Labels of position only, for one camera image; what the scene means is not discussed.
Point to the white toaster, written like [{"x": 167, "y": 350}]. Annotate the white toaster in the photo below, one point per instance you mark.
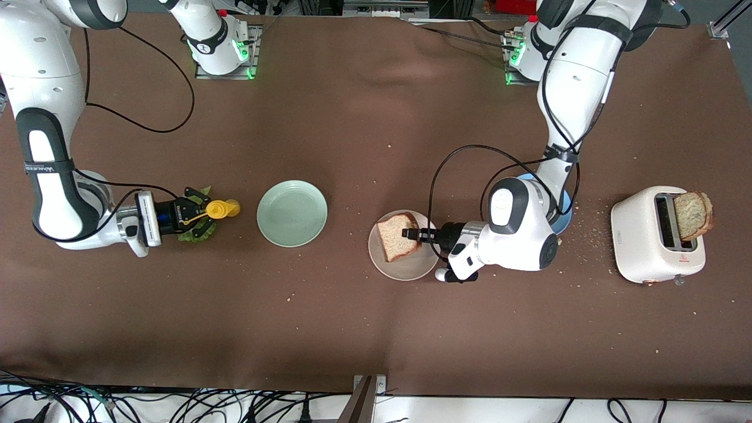
[{"x": 634, "y": 241}]

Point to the aluminium frame profile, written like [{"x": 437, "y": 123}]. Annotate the aluminium frame profile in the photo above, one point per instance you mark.
[{"x": 719, "y": 28}]

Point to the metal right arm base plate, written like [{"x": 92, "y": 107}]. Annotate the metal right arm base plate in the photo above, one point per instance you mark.
[{"x": 254, "y": 50}]

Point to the yellow squeeze bottle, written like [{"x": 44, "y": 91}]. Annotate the yellow squeeze bottle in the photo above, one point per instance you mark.
[{"x": 226, "y": 208}]

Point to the green lettuce leaf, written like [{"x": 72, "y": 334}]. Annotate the green lettuce leaf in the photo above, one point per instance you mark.
[{"x": 185, "y": 237}]

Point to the brown tablecloth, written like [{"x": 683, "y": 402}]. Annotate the brown tablecloth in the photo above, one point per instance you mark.
[{"x": 352, "y": 147}]

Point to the dark grey metal bar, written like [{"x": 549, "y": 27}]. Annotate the dark grey metal bar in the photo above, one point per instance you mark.
[{"x": 358, "y": 405}]

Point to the mint green plate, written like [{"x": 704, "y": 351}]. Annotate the mint green plate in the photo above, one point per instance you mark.
[{"x": 292, "y": 213}]

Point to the grey power strip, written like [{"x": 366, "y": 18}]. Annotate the grey power strip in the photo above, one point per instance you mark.
[{"x": 382, "y": 9}]

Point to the silver metal bracket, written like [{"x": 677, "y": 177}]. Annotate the silver metal bracket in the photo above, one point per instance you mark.
[{"x": 380, "y": 385}]

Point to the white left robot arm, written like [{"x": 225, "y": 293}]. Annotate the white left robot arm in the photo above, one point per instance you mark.
[{"x": 581, "y": 76}]

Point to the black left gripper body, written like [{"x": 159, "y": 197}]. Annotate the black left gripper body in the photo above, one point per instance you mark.
[{"x": 447, "y": 231}]

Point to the blue plate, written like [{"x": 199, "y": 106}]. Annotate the blue plate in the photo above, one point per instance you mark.
[{"x": 564, "y": 208}]

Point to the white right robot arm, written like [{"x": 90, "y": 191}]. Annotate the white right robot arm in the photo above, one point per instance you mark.
[{"x": 41, "y": 70}]

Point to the red box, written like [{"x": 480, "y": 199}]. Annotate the red box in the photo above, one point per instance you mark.
[{"x": 517, "y": 6}]

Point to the beige plate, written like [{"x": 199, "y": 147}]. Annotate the beige plate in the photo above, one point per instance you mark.
[{"x": 405, "y": 270}]

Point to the brown bread slice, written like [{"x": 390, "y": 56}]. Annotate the brown bread slice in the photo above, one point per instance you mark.
[
  {"x": 693, "y": 214},
  {"x": 393, "y": 238}
]

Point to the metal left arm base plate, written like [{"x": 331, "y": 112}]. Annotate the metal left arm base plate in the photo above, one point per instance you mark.
[{"x": 510, "y": 76}]

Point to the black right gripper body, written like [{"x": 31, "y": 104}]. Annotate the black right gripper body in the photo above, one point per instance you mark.
[{"x": 169, "y": 215}]

